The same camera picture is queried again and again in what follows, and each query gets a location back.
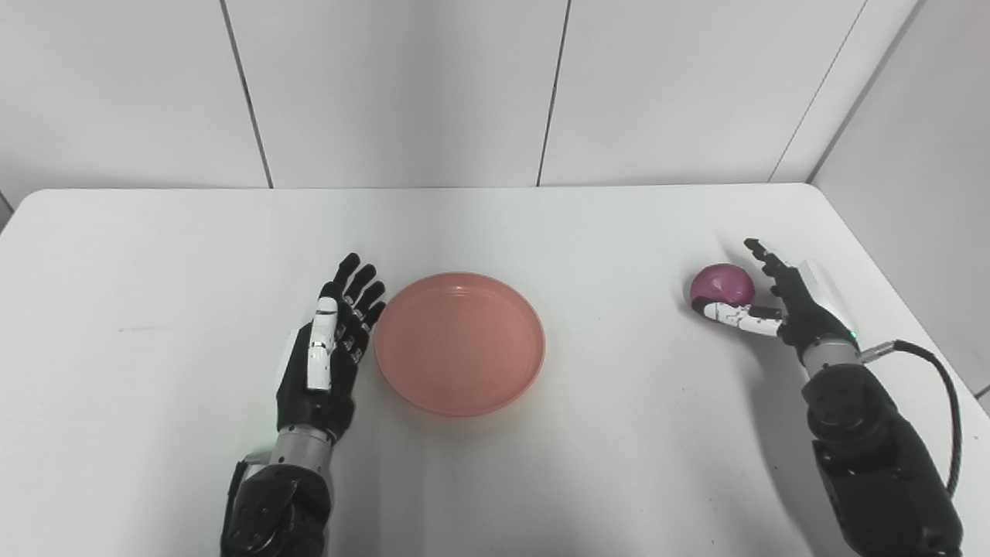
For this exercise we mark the purple red onion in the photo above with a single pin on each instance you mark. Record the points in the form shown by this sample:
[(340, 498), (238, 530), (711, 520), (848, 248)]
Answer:
[(723, 282)]

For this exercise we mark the pink round plate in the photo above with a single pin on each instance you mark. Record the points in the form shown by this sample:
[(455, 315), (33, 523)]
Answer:
[(460, 344)]

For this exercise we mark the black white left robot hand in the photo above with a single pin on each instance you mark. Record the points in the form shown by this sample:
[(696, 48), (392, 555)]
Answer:
[(298, 402)]

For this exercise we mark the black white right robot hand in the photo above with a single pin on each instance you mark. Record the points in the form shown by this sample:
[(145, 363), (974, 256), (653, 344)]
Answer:
[(808, 317)]

